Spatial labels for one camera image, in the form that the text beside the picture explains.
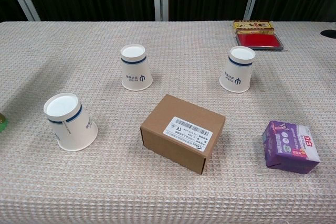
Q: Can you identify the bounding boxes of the white paper cup blue band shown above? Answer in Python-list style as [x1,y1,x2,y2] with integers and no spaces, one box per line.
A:
[219,46,256,93]
[43,92,99,152]
[120,44,153,91]

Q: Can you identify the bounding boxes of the brown cardboard box white label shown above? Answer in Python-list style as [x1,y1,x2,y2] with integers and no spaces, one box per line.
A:
[140,93,226,175]

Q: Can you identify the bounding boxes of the open red ink pad tin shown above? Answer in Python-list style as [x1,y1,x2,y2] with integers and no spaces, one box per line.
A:
[233,20,285,51]

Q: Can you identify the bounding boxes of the beige waffle tablecloth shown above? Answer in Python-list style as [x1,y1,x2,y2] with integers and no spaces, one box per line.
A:
[0,20,336,224]

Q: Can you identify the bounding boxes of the purple printed carton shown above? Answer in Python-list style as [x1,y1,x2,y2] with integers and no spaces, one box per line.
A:
[262,120,321,174]

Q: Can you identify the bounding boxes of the green round object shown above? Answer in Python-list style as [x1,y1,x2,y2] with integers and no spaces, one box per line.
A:
[0,113,8,132]

